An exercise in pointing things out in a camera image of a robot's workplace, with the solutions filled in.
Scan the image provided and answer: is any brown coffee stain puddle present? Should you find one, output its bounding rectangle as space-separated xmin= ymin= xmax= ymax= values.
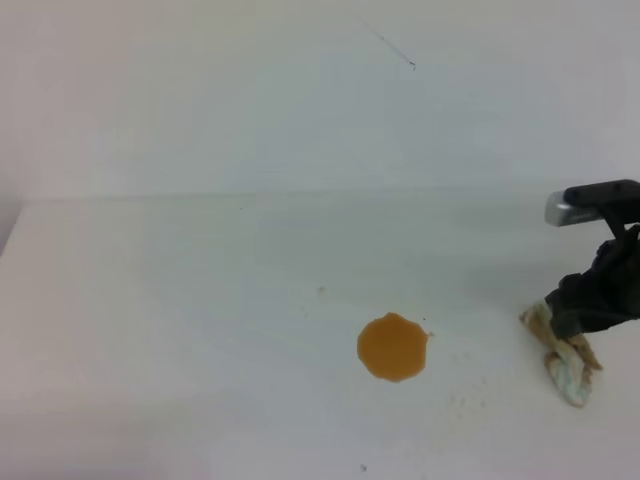
xmin=356 ymin=312 xmax=432 ymax=383

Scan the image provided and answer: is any stained green rag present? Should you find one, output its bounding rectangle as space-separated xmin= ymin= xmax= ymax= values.
xmin=519 ymin=300 xmax=603 ymax=408

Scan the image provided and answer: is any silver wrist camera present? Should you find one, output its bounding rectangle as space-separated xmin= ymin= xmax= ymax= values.
xmin=544 ymin=179 xmax=639 ymax=238

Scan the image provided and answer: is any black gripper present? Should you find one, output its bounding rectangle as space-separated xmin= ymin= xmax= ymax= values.
xmin=544 ymin=224 xmax=639 ymax=340

